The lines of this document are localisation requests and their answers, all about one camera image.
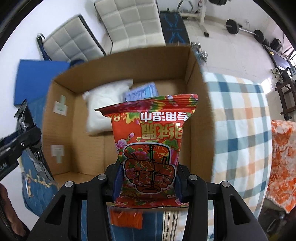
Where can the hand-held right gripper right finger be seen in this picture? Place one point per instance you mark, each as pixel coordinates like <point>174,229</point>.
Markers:
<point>179,185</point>

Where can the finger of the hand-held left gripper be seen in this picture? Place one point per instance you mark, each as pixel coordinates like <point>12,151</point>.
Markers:
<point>25,139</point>

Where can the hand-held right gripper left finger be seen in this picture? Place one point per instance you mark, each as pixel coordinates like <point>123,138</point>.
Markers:
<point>117,183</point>

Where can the brown cardboard box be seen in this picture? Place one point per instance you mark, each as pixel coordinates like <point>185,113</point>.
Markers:
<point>76,129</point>

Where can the red floral packet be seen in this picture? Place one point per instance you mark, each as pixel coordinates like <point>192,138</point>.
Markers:
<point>150,139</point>

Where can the person's left forearm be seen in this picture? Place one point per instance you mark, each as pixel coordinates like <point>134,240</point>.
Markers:
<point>11,213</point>

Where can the orange packet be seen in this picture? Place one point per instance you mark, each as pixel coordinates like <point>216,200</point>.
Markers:
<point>126,217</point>

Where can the blue packet with gold print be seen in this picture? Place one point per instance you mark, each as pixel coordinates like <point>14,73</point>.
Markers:
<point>37,197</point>

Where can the blue flat mat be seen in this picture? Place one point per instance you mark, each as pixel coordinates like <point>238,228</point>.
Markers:
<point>34,78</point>

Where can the white plastic packet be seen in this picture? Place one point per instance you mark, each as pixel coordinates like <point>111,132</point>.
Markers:
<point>104,109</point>

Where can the plaid checked blanket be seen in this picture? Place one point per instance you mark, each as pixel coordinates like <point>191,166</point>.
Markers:
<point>240,139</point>

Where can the light blue packet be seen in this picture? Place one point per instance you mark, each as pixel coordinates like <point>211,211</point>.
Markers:
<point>141,92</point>

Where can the white cushioned chair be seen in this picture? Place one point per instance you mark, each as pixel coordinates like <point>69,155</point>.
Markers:
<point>131,23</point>
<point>71,44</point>

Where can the orange floral cloth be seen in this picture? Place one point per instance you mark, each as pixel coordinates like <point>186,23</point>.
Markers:
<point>283,162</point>

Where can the metal dumbbell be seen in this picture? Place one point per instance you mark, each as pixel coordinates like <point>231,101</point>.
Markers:
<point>200,52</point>

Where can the dark wooden stool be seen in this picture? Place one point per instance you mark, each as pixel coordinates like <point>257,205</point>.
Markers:
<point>285,92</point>

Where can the black and blue exercise mat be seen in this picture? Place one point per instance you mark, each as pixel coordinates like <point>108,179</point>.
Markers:
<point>174,27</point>

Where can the black treadmill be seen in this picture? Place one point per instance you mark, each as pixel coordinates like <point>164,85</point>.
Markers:
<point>279,55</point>

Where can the black barbell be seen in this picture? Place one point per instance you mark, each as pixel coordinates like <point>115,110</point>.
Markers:
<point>245,30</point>

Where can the white weight bench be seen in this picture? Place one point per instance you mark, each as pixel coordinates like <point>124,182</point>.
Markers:
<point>198,14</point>

